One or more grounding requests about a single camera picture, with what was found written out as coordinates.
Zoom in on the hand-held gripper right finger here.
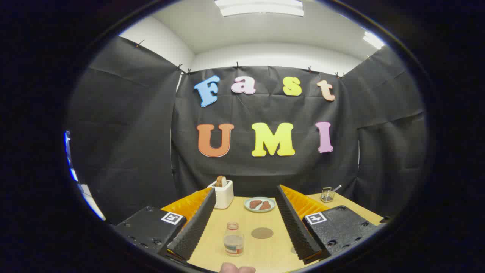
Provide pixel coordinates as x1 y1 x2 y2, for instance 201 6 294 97
275 185 381 265

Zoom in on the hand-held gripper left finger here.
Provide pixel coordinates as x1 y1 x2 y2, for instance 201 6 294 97
113 187 217 262

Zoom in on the round brown coaster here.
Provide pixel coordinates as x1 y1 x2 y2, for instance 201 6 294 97
251 227 274 240

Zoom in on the clear plastic juice bottle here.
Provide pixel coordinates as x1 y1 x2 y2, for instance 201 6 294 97
223 222 245 257

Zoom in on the white toaster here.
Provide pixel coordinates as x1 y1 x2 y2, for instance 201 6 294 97
207 180 234 209

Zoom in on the wooden table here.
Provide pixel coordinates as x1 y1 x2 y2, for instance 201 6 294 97
159 193 385 273

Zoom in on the pale round plate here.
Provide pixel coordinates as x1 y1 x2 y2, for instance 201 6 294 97
244 197 276 213

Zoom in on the black backdrop cloth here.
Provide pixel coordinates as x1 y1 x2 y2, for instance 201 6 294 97
66 36 429 224

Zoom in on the small ceiling light panel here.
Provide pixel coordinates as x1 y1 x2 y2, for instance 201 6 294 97
363 31 386 50

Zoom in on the large ceiling light panel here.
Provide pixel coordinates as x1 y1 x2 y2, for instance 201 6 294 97
214 0 304 17

